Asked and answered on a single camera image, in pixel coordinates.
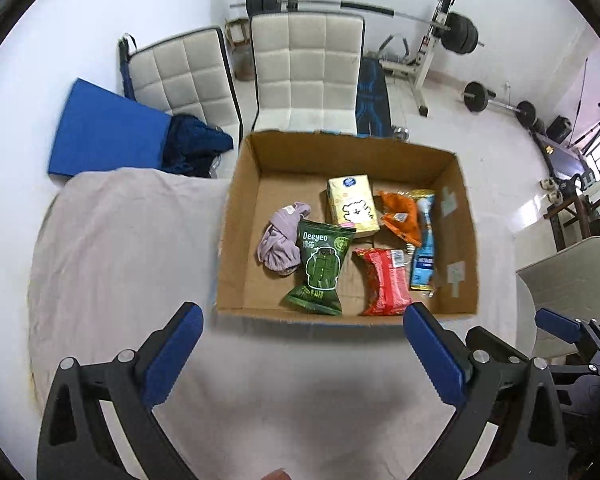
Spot purple sock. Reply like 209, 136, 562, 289
256, 201, 313, 276

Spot brown wooden chair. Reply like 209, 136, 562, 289
542, 180, 600, 252

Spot grey exercise machine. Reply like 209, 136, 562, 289
377, 34, 414, 62

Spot grey plastic chair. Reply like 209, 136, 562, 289
515, 236, 600, 366

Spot yellow tissue pack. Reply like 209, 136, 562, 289
326, 174, 381, 239

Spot folded black and blue frame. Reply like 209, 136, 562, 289
119, 34, 137, 102

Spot short barbell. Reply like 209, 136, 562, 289
462, 81, 538, 128

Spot black and blue weight bench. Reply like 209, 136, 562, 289
356, 57, 394, 138

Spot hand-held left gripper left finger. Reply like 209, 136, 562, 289
36, 301, 205, 480

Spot red snack packet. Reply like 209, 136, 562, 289
352, 247, 413, 317

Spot green wet wipes packet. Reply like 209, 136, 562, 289
280, 217, 357, 316

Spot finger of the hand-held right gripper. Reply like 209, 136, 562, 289
534, 307, 600, 368
465, 325, 533, 363

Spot wooden stool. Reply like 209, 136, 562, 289
225, 17, 256, 81

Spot dark treadmill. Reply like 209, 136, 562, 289
532, 130, 589, 182

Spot black speaker box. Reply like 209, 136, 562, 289
545, 115, 574, 144

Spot white quilted chair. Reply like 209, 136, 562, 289
129, 26, 243, 142
250, 11, 366, 136

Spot thin black stand pole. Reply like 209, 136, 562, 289
575, 57, 589, 146

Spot long barbell with black plates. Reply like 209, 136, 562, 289
229, 0, 481, 56

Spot blue and white tube packet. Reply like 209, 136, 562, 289
407, 189, 438, 293

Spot blue foam mat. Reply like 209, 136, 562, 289
47, 77, 173, 178

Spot grey table cloth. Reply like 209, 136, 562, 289
27, 167, 536, 480

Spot orange snack packet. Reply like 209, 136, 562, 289
377, 190, 423, 248

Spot cardboard box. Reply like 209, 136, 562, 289
212, 130, 481, 328

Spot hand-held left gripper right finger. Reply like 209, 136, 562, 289
402, 302, 569, 480

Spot dark blue garment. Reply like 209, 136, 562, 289
160, 114, 235, 178

